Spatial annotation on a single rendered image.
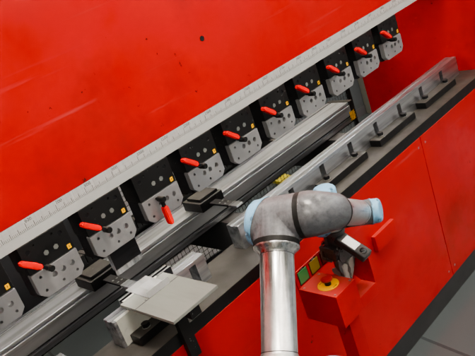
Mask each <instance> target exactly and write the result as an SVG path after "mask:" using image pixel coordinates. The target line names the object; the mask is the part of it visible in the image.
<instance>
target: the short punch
mask: <svg viewBox="0 0 475 356"><path fill-rule="evenodd" d="M107 258H108V260H109V262H110V264H111V266H112V269H113V270H114V271H115V272H116V274H117V276H119V275H120V274H122V273H123V272H125V271H126V270H127V269H128V268H130V267H131V266H133V265H134V264H135V263H137V262H138V261H140V260H141V259H142V257H141V251H140V249H139V246H138V244H137V243H136V240H135V238H133V239H131V240H130V241H128V242H127V243H126V244H124V245H123V246H121V247H120V248H118V249H117V250H116V251H114V252H112V253H111V254H110V255H109V256H107Z"/></svg>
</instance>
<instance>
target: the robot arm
mask: <svg viewBox="0 0 475 356"><path fill-rule="evenodd" d="M382 221H383V209H382V204H381V202H380V200H379V199H378V198H368V199H366V200H358V199H352V198H346V197H345V196H344V195H342V194H339V193H337V192H336V187H335V186H334V185H333V184H330V183H326V184H320V185H318V186H316V187H315V188H314V189H313V191H300V192H295V193H292V194H284V195H279V196H272V197H270V196H267V197H264V198H261V199H257V200H254V201H253V202H251V204H249V205H248V207H247V210H246V212H245V218H244V231H245V236H246V239H247V241H248V242H249V244H251V245H252V246H253V249H254V251H255V252H256V253H257V254H258V255H259V277H260V321H261V355H260V356H299V354H298V331H297V313H296V294H295V258H294V255H295V254H296V253H297V252H298V251H299V249H300V239H306V238H310V237H323V238H324V239H323V241H322V242H323V243H322V242H321V245H320V246H319V250H320V254H321V257H322V260H325V261H328V262H331V263H332V262H333V261H334V262H336V263H335V266H336V268H333V269H332V272H333V273H334V274H336V275H338V276H341V277H345V278H353V272H354V266H355V258H357V259H359V260H360V261H362V262H364V261H365V260H366V259H367V258H368V257H369V256H370V255H371V252H372V250H371V249H369V248H367V247H366V246H365V245H363V244H361V243H360V242H359V241H357V240H356V239H354V238H352V237H351V236H349V235H348V234H346V233H345V228H347V227H356V226H361V225H374V224H375V223H380V222H382ZM323 244H324V246H323Z"/></svg>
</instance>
